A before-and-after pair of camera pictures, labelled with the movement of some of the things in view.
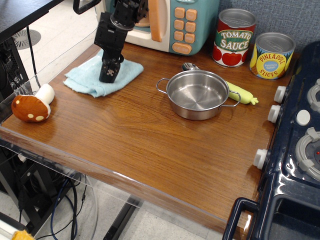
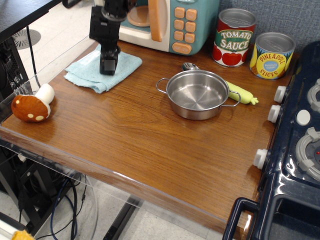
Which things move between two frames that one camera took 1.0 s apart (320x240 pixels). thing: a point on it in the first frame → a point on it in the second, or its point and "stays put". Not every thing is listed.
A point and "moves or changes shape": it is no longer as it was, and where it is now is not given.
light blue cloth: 85,76 moves or changes shape
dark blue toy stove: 288,204 stays put
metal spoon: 187,66 stays put
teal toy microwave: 180,27 stays put
